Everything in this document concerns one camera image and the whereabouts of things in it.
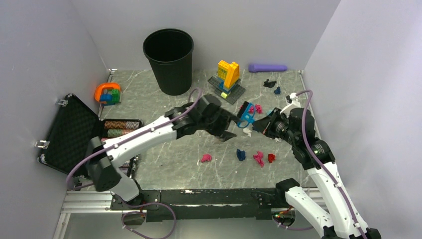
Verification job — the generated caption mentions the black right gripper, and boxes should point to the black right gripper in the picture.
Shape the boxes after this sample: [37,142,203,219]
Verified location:
[253,107,299,145]

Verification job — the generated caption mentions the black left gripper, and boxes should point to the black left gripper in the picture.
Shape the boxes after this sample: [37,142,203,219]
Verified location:
[199,108,242,141]

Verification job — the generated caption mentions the blue hand brush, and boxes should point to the blue hand brush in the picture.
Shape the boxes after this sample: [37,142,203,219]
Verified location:
[236,101,256,128]

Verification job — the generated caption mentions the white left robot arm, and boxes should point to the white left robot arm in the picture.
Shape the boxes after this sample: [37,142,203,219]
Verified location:
[85,94,240,209]

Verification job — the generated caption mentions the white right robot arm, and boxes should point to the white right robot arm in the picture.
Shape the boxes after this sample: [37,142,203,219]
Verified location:
[252,108,381,239]

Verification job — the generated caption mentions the magenta paper scrap large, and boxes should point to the magenta paper scrap large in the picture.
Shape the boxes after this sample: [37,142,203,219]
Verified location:
[248,105,262,114]

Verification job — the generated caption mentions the white paper scrap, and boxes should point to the white paper scrap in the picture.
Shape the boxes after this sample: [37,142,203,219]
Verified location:
[242,127,252,137]

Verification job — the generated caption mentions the navy paper scrap front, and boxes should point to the navy paper scrap front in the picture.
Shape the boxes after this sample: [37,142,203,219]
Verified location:
[236,149,246,161]

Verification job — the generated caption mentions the red paper scrap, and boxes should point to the red paper scrap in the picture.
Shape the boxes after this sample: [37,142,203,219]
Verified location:
[267,153,276,163]

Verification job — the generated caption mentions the pink paper scrap front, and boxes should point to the pink paper scrap front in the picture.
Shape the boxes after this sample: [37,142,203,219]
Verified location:
[253,151,264,168]

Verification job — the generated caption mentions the pink paper scrap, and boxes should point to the pink paper scrap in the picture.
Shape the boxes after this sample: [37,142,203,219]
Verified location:
[201,154,212,163]
[253,151,264,168]

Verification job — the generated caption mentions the dark blue scrap far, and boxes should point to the dark blue scrap far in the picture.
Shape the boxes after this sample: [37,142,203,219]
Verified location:
[274,86,281,95]

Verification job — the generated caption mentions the pink paper scrap left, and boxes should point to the pink paper scrap left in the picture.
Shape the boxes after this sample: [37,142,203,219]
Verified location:
[201,154,212,163]

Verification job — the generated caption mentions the black paper scrap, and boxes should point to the black paper scrap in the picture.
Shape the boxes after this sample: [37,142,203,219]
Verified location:
[263,79,277,89]

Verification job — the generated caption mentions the yellow toy brick building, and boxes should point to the yellow toy brick building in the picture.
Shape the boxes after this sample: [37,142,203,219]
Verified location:
[208,60,246,105]

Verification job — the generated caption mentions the purple cylinder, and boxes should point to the purple cylinder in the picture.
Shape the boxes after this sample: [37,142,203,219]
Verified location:
[248,63,288,73]

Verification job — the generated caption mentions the black plastic bin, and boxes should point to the black plastic bin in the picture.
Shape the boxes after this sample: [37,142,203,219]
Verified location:
[142,28,194,96]

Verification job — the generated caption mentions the black open case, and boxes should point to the black open case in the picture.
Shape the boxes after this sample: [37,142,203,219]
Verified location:
[36,94,144,174]

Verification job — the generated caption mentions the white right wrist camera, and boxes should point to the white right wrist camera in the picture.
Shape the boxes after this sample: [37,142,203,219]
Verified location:
[281,93,301,116]

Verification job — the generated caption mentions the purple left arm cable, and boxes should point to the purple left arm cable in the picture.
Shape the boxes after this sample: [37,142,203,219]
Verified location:
[65,87,203,190]

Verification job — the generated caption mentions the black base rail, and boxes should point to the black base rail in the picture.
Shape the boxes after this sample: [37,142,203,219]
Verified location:
[110,188,289,222]

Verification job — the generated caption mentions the orange ring toy bricks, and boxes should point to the orange ring toy bricks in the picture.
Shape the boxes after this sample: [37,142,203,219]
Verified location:
[94,82,122,106]

